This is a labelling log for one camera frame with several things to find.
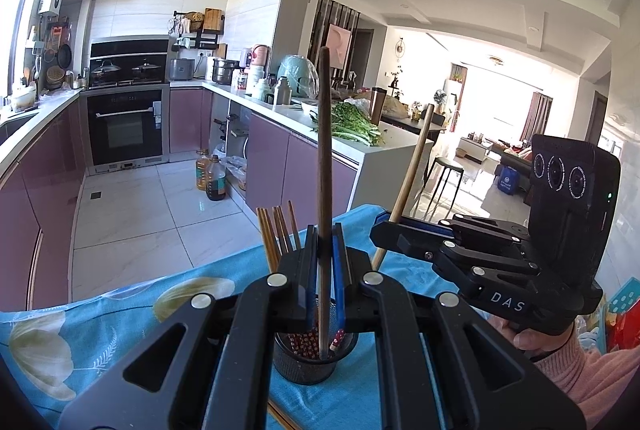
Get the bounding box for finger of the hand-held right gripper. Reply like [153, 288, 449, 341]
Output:
[371, 222, 541, 296]
[377, 213, 529, 244]

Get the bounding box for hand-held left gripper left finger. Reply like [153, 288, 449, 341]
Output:
[60, 224, 321, 430]

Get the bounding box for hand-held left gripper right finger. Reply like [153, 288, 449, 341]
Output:
[332, 223, 586, 430]

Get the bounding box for bundle of bamboo chopsticks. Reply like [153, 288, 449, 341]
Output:
[256, 200, 346, 358]

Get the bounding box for black mesh holder cup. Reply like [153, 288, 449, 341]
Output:
[272, 327, 360, 386]

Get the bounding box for person's right hand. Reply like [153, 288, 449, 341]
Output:
[487, 314, 576, 358]

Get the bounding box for blue shopping bag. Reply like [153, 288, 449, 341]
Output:
[497, 164, 522, 197]

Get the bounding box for black bar stool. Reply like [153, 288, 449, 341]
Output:
[424, 156, 466, 213]

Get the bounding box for living room sofa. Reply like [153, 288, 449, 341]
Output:
[492, 143, 536, 181]

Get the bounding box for dark dining table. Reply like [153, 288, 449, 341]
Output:
[382, 110, 446, 133]

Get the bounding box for clear plastic bag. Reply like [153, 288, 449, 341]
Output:
[222, 155, 248, 191]

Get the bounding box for purple peninsula base cabinets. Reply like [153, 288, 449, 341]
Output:
[167, 80, 431, 231]

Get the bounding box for dark cooking oil bottle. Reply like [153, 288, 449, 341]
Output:
[205, 154, 228, 202]

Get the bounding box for yellow cooking oil bottle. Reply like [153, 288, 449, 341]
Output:
[195, 149, 213, 192]

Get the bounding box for bunch of green vegetables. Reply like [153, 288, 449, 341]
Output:
[310, 102, 387, 147]

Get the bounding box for dark travel tumbler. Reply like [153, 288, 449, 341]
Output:
[369, 87, 388, 121]

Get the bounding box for blue floral tablecloth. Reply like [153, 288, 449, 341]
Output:
[0, 204, 481, 430]

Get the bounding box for steel vacuum bottle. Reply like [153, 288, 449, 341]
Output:
[274, 76, 293, 106]

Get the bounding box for green appliance under plastic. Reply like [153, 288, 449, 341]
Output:
[276, 54, 321, 98]

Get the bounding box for steel stockpot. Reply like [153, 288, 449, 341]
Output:
[212, 58, 241, 85]

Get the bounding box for pink electric kettle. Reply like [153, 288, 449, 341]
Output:
[250, 44, 272, 74]

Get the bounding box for black integrated stove oven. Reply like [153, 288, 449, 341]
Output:
[80, 35, 172, 176]

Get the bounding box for silver rice cooker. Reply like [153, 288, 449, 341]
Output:
[167, 58, 196, 82]

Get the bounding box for dark slatted room screen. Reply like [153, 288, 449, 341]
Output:
[307, 0, 362, 76]

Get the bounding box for black pot with glass lid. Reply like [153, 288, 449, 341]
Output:
[131, 59, 163, 81]
[90, 60, 123, 84]

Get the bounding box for wooden cutting board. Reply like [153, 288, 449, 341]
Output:
[202, 7, 224, 34]

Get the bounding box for purple base cabinets with sink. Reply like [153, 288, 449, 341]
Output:
[0, 88, 88, 311]

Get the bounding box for white casserole pot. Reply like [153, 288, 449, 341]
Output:
[10, 86, 38, 111]

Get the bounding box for kitchen window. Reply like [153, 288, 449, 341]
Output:
[0, 0, 43, 106]

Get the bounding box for pink wall painting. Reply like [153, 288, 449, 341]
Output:
[325, 23, 351, 68]

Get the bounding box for black wall rack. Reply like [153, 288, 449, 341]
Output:
[172, 10, 226, 51]

